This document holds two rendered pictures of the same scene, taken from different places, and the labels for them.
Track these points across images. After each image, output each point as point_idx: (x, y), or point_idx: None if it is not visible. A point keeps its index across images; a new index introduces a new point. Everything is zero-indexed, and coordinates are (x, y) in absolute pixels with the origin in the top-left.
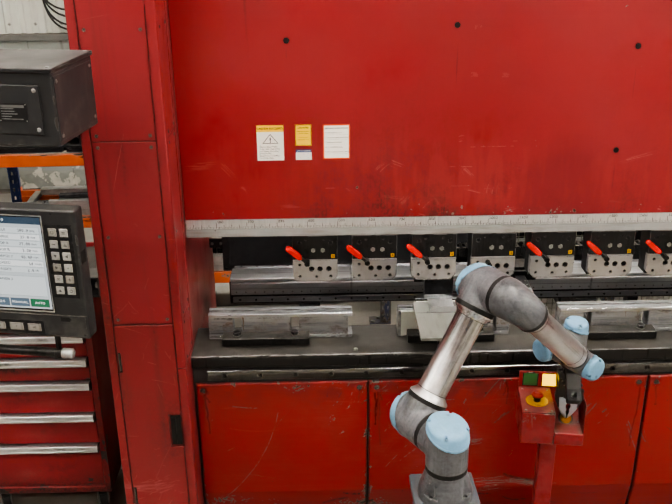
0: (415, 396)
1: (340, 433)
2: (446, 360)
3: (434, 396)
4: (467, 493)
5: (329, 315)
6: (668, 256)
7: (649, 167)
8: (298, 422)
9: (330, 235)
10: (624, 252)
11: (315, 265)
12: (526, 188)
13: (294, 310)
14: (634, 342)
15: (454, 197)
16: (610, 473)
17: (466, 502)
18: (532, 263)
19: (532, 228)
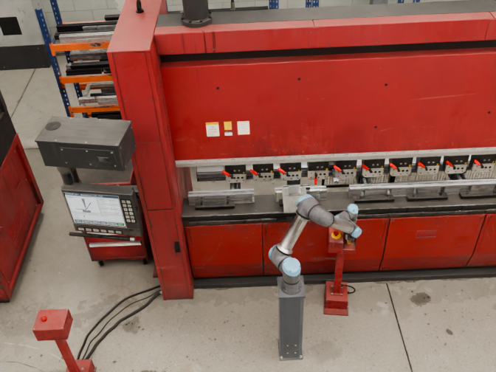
0: (278, 250)
1: (249, 243)
2: (291, 236)
3: (286, 250)
4: (300, 287)
5: (243, 195)
6: (399, 170)
7: (391, 133)
8: (231, 239)
9: (242, 164)
10: (379, 167)
11: (235, 176)
12: (333, 143)
13: (227, 192)
14: (383, 204)
15: (300, 147)
16: (372, 255)
17: (299, 291)
18: (336, 173)
19: (336, 159)
